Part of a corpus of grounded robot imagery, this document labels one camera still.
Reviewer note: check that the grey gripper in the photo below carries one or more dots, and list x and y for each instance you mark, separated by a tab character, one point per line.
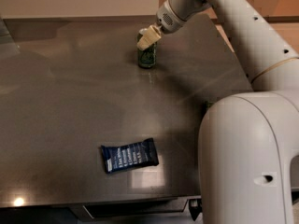
167	20

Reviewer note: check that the green soda can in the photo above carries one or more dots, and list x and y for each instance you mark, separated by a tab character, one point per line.
146	57

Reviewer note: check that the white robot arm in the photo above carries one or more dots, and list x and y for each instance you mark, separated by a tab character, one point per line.
247	141

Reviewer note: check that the green chip bag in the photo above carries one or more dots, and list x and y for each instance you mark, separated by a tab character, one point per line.
208	104

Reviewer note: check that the blue snack bar wrapper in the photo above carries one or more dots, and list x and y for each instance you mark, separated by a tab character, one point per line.
135	155

